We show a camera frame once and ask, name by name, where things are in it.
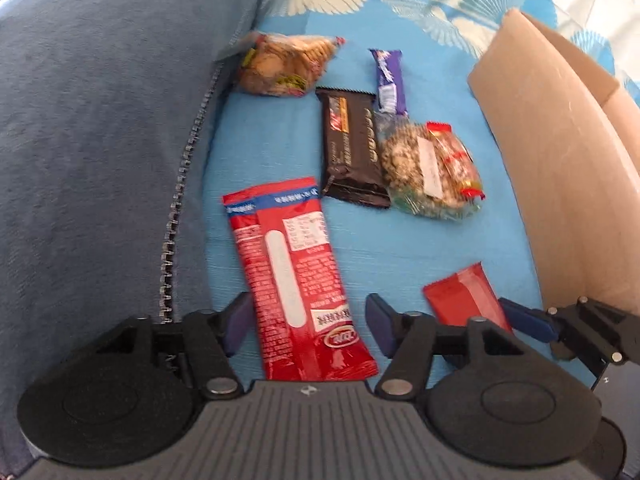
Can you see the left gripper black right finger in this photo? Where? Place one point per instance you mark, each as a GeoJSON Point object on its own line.
{"type": "Point", "coordinates": [484, 392]}

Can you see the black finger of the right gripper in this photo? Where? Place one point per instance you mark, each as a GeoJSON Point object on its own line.
{"type": "Point", "coordinates": [589, 330]}

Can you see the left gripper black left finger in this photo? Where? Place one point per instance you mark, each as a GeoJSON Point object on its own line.
{"type": "Point", "coordinates": [136, 389]}

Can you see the small red snack packet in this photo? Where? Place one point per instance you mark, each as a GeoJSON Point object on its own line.
{"type": "Point", "coordinates": [463, 295]}

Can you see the long red snack packet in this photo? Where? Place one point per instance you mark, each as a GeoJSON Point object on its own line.
{"type": "Point", "coordinates": [305, 327]}

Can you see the clear bag of round crackers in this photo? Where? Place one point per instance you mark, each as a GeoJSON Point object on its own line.
{"type": "Point", "coordinates": [280, 65]}

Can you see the brown cardboard box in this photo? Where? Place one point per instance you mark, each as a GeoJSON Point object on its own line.
{"type": "Point", "coordinates": [568, 133]}

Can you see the small red candy packet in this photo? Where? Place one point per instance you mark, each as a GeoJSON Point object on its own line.
{"type": "Point", "coordinates": [457, 160]}

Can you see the dark brown chocolate bar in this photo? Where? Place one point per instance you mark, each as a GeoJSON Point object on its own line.
{"type": "Point", "coordinates": [351, 170]}

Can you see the purple chocolate bar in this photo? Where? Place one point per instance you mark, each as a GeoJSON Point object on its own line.
{"type": "Point", "coordinates": [391, 88]}

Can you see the blue white patterned sofa cover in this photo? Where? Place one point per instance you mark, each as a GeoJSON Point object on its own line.
{"type": "Point", "coordinates": [260, 140]}

